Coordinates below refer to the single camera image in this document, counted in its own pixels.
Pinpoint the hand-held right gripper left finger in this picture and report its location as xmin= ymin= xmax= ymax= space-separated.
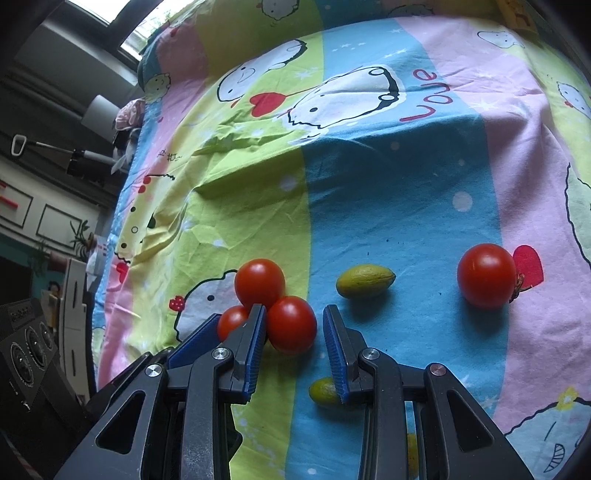
xmin=54 ymin=302 xmax=269 ymax=480

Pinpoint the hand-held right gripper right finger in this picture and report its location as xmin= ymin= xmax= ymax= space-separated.
xmin=322 ymin=304 xmax=534 ymax=480

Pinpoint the red cherry tomato with stem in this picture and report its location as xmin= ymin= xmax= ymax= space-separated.
xmin=457 ymin=244 xmax=518 ymax=310

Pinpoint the cartoon printed bedsheet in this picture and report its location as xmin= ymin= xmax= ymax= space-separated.
xmin=90 ymin=0 xmax=591 ymax=480

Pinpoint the white cabinet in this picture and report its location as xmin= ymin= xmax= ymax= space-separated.
xmin=58 ymin=256 xmax=93 ymax=402

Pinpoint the white printed bag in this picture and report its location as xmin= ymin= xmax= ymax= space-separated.
xmin=85 ymin=235 xmax=112 ymax=282

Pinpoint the green leafy houseplant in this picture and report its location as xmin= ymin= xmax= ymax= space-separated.
xmin=69 ymin=219 xmax=100 ymax=259

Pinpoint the black speaker box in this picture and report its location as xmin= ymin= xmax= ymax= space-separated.
xmin=0 ymin=298 xmax=61 ymax=402

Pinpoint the pink crumpled cloth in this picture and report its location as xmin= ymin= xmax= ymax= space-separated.
xmin=114 ymin=98 xmax=146 ymax=131

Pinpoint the white cylinder container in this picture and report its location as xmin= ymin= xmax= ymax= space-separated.
xmin=81 ymin=95 xmax=122 ymax=134

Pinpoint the dark framed window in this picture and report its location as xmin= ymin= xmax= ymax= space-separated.
xmin=99 ymin=0 xmax=185 ymax=61

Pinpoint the yellow printed bottle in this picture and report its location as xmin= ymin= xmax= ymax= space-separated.
xmin=501 ymin=0 xmax=539 ymax=33

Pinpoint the pole tool with white handle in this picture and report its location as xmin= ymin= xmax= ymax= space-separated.
xmin=10 ymin=134 xmax=116 ymax=178

